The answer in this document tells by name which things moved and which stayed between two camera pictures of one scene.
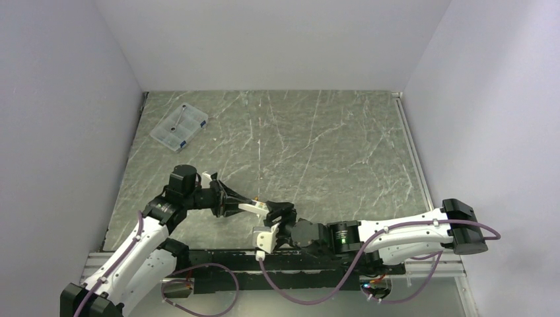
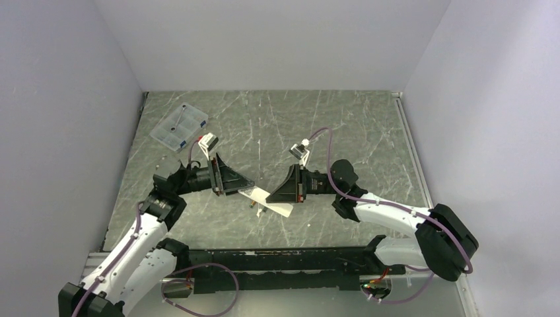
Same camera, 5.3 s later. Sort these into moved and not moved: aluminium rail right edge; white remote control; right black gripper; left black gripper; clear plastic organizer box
Moved: left black gripper; right black gripper; white remote control
Not moved: aluminium rail right edge; clear plastic organizer box
